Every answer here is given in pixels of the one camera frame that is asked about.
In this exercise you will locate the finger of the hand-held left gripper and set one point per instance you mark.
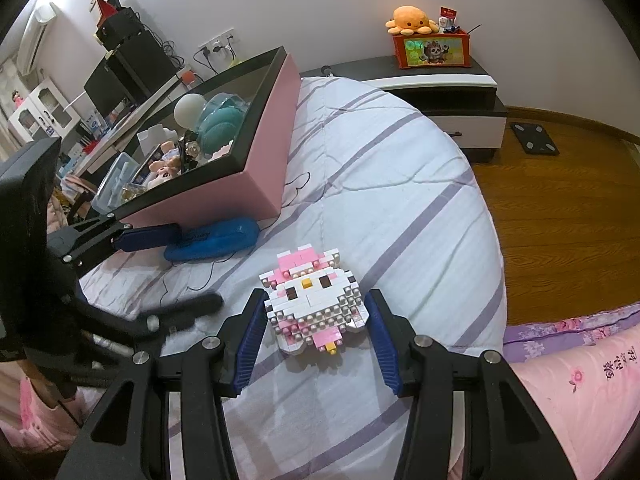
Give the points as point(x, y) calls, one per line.
point(190, 307)
point(145, 237)

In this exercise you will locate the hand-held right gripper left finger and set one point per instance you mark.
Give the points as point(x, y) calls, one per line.
point(250, 342)

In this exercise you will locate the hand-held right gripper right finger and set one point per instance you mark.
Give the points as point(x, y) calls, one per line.
point(385, 342)

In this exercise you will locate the clear plastic box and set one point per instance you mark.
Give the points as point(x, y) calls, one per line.
point(115, 180)

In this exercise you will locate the blue eyeglass case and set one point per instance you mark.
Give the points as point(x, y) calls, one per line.
point(215, 240)

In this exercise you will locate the pink pig figurine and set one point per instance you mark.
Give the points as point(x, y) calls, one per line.
point(165, 166)

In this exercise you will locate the white charger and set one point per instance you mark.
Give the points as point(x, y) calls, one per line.
point(155, 140)

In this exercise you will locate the black hair clip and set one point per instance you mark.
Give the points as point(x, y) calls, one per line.
point(190, 147)

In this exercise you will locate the pink storage box black rim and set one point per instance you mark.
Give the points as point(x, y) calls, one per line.
point(245, 160)

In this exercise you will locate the white round lamp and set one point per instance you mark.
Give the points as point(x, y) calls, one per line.
point(189, 110)

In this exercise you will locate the teal box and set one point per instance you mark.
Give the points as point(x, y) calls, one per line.
point(222, 122)

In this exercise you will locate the white desk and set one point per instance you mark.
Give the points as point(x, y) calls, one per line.
point(125, 130)

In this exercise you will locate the round bed striped sheet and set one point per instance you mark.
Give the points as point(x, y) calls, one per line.
point(390, 210)

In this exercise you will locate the pink floral cloth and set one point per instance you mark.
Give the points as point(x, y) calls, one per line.
point(35, 410)

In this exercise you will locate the white glass-door cabinet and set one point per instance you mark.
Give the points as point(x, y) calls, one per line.
point(42, 110)

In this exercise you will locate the black computer monitor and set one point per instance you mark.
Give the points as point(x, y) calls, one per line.
point(105, 90)

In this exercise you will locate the small pink doll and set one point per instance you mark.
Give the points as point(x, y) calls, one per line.
point(18, 99)

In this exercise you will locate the red-capped bottle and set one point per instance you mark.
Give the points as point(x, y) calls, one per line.
point(187, 76)

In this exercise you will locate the black computer tower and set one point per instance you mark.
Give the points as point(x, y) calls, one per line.
point(145, 67)

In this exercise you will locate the pink floral blanket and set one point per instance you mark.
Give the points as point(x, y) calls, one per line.
point(575, 385)

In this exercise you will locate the black speaker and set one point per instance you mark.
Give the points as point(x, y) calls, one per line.
point(122, 27)

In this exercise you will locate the white air conditioner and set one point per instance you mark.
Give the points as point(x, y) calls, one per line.
point(37, 35)

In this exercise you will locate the red paper bag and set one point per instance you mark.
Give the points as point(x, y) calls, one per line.
point(107, 10)

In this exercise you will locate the black white TV stand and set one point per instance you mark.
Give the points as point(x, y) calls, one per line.
point(440, 105)

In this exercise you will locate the black bathroom scale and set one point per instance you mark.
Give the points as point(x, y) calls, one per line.
point(534, 137)

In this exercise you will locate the orange storage box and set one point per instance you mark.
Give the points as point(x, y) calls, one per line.
point(432, 50)

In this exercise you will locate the orange octopus plush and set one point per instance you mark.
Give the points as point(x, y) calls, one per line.
point(412, 20)

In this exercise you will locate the wall power outlet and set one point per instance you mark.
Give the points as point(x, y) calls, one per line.
point(215, 39)

